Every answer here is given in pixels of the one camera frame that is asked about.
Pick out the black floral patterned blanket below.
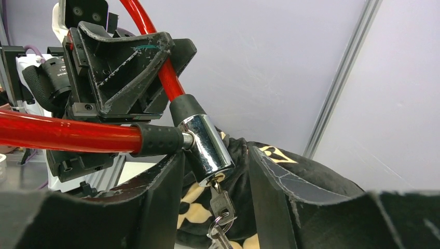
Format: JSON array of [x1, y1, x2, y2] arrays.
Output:
[[176, 130, 363, 248]]

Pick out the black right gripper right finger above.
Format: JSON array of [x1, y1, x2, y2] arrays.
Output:
[[249, 147, 439, 248]]

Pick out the red cable lock keys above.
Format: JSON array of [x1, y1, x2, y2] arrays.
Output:
[[207, 181, 237, 249]]

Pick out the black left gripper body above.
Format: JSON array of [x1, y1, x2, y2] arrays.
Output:
[[46, 27, 162, 183]]

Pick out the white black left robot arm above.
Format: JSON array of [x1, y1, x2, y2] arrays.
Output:
[[1, 22, 196, 182]]

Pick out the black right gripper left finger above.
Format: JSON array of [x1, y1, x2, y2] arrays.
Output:
[[1, 153, 185, 248]]

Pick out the red cable lock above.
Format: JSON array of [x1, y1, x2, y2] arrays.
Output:
[[0, 0, 236, 188]]

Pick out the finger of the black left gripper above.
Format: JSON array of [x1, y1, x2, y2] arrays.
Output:
[[142, 38, 197, 115], [77, 21, 174, 115]]

